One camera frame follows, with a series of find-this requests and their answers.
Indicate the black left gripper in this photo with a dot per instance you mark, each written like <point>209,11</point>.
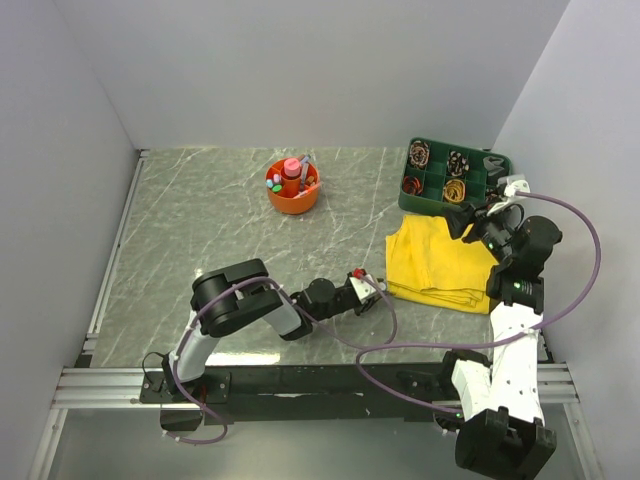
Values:
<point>362,306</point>

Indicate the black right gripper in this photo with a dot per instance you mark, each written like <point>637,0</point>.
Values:
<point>460,218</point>

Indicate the pink tube of crayons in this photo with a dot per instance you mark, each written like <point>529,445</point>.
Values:
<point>290,175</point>

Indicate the white pen lilac cap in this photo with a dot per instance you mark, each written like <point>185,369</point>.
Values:
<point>304,162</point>

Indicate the orange pen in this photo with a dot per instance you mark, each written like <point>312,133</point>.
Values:
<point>308,191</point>

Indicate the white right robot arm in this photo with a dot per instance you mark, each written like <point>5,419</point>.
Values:
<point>503,435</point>

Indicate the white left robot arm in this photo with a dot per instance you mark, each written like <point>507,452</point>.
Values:
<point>229,299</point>

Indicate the yellow rolled tie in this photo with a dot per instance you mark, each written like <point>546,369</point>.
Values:
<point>454,191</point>

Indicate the grey rolled item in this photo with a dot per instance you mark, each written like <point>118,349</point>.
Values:
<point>494,166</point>

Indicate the yellow folded cloth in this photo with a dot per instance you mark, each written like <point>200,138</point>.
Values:
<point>424,265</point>

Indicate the black floral rolled tie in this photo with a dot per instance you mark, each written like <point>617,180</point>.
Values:
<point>457,164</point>

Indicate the green compartment tray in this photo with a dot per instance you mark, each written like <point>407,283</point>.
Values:
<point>438,175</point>

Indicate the orange round desk organizer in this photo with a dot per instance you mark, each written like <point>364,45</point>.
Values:
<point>289,205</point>

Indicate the orange navy rolled tie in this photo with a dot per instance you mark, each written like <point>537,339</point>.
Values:
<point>412,185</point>

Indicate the brown patterned rolled tie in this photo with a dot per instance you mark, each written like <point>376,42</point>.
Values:
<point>418,154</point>

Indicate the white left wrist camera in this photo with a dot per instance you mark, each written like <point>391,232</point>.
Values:
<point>366,286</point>

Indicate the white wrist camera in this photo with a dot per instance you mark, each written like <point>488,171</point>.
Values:
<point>508,189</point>
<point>366,286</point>

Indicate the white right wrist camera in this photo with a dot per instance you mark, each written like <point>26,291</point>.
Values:
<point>508,189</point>

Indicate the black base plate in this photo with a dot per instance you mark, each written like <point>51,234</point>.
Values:
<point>323,392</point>

